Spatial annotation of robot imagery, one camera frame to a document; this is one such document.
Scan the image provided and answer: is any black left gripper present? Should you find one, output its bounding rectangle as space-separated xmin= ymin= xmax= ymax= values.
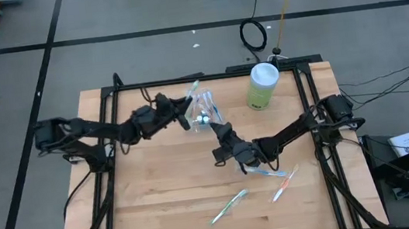
xmin=120 ymin=89 xmax=198 ymax=144

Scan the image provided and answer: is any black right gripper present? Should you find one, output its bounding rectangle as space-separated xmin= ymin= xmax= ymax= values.
xmin=208 ymin=116 xmax=270 ymax=171

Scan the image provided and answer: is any green toothbrush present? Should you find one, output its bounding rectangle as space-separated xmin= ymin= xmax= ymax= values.
xmin=205 ymin=187 xmax=254 ymax=227
xmin=183 ymin=78 xmax=203 ymax=99

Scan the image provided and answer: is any blue toothbrush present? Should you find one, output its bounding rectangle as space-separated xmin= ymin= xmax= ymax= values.
xmin=238 ymin=158 xmax=289 ymax=183
xmin=205 ymin=91 xmax=225 ymax=126

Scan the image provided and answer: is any clear plastic cup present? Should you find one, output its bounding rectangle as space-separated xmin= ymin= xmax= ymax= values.
xmin=182 ymin=85 xmax=227 ymax=134

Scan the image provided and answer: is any green disinfecting wipes canister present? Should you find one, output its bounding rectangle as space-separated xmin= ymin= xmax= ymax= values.
xmin=241 ymin=61 xmax=284 ymax=113

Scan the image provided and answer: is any orange toothbrush in plastic wrap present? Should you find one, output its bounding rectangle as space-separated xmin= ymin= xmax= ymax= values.
xmin=265 ymin=163 xmax=304 ymax=204

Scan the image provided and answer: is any black table frame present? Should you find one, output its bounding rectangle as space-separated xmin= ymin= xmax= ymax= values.
xmin=40 ymin=42 xmax=390 ymax=229

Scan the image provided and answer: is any black floor cable with coil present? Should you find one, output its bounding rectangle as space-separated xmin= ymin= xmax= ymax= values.
xmin=234 ymin=0 xmax=273 ymax=64

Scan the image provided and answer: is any yellow cable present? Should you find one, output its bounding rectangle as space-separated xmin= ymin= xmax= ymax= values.
xmin=266 ymin=0 xmax=309 ymax=56

